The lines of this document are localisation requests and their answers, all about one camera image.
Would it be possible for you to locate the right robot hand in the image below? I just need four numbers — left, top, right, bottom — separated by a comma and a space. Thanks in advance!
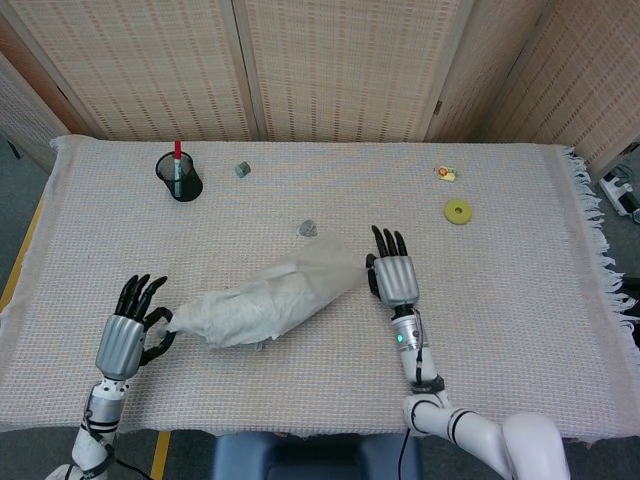
365, 224, 420, 307

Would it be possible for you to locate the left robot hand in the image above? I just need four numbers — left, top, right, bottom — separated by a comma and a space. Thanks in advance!
94, 274, 177, 382

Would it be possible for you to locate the translucent plastic bag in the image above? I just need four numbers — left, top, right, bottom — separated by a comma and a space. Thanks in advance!
160, 237, 367, 350

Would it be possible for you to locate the woven fringed tablecloth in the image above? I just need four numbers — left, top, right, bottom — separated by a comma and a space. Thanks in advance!
0, 135, 640, 443

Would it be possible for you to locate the black mesh pen holder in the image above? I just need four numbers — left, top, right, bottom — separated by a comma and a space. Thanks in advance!
155, 152, 204, 203

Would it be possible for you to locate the woven folding screen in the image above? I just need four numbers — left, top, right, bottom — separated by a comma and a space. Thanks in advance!
0, 0, 640, 174

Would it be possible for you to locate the yellow foam ring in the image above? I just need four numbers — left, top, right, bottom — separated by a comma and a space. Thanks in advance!
443, 198, 472, 227

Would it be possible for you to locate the white device with cables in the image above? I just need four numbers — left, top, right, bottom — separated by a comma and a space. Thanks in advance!
599, 149, 640, 224

